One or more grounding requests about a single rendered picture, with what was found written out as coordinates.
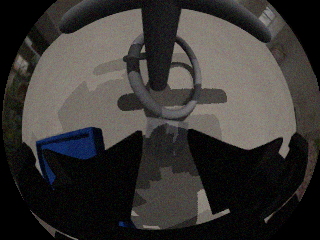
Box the dark grey ring with tab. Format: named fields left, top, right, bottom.
left=127, top=33, right=201, bottom=161

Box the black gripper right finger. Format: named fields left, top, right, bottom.
left=187, top=129, right=284, bottom=215

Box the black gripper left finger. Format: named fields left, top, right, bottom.
left=43, top=131, right=143, bottom=223

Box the blue tray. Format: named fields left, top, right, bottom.
left=35, top=127, right=104, bottom=185

